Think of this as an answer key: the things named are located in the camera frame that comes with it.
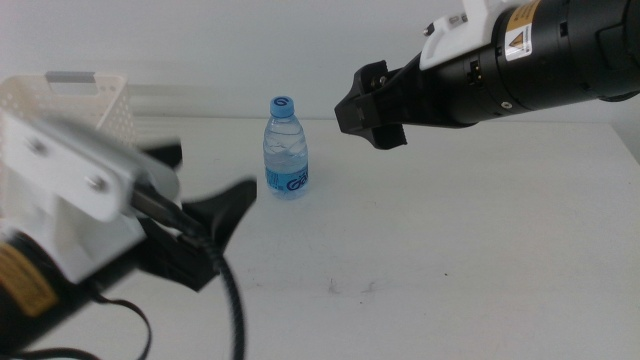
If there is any thin black cable loop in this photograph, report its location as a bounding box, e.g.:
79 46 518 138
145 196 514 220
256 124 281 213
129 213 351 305
9 294 153 360

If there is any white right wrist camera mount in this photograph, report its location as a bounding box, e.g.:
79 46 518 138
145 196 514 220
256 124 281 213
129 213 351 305
418 0 516 72

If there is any clear water bottle blue cap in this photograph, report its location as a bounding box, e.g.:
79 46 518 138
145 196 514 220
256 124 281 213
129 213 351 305
262 95 310 202

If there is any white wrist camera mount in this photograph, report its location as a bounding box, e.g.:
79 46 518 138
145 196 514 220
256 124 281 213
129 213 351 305
0 108 182 286
418 0 516 72

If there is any thick black camera cable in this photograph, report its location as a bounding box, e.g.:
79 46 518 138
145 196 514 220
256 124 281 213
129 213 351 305
130 187 248 360

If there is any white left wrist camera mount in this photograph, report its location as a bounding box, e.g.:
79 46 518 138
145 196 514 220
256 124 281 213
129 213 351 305
0 108 182 286

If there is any white perforated plastic basket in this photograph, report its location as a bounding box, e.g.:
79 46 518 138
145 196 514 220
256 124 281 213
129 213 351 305
0 71 137 151

